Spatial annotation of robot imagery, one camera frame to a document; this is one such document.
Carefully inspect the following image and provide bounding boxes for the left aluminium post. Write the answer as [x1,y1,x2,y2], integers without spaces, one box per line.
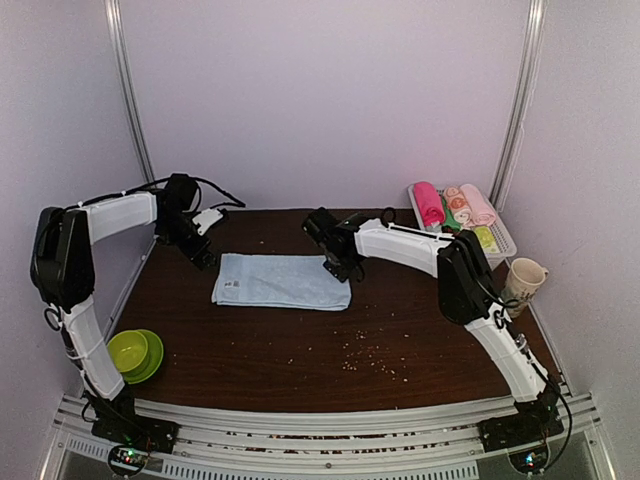
[104,0,156,182]

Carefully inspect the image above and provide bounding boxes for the magenta pink towel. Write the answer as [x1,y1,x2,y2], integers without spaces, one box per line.
[413,181,446,227]

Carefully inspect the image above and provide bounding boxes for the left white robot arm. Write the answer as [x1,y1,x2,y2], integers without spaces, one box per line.
[30,190,227,401]

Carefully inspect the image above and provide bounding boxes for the green bowl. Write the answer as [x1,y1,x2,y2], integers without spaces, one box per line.
[107,330,149,374]

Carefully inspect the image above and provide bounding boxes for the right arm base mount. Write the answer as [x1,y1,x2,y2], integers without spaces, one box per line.
[477,408,564,452]

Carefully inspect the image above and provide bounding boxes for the light pink rolled towel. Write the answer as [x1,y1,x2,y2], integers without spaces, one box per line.
[460,183,497,227]

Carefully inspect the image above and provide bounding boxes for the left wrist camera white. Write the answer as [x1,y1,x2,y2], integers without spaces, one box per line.
[192,208,228,236]

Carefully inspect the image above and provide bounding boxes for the white plastic basket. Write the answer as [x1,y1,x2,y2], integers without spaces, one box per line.
[407,184,517,270]

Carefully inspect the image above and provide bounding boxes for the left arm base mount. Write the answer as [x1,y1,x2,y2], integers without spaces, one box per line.
[91,413,179,453]

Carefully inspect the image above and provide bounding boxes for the aluminium front rail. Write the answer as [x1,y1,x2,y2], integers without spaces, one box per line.
[36,394,616,479]

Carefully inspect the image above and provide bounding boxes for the aluminium post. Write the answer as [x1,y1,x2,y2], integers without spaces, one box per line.
[489,0,548,212]
[104,0,156,182]

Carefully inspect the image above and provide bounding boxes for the green rolled towel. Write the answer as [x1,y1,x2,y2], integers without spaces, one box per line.
[440,197,462,234]

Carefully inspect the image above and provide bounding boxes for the light blue towel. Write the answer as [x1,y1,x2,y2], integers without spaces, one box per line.
[211,253,352,311]

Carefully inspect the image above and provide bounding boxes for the cream patterned mug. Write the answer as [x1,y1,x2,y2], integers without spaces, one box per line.
[501,258,549,319]

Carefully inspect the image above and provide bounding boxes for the yellow rolled towel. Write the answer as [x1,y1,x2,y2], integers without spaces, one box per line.
[474,226,500,254]

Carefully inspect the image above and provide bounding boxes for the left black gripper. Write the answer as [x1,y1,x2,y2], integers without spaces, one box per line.
[156,213,220,270]

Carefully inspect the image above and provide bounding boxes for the right aluminium post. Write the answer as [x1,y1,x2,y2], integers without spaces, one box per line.
[489,0,548,212]

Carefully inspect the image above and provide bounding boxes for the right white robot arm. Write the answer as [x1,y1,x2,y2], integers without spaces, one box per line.
[303,208,559,442]

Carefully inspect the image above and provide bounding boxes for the green plate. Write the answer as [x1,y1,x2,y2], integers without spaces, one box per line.
[108,329,164,384]

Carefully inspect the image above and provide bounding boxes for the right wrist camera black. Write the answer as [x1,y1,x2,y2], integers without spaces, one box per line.
[302,207,343,247]

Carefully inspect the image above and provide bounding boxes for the cartoon print rolled towel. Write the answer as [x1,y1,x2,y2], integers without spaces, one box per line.
[443,186,472,227]

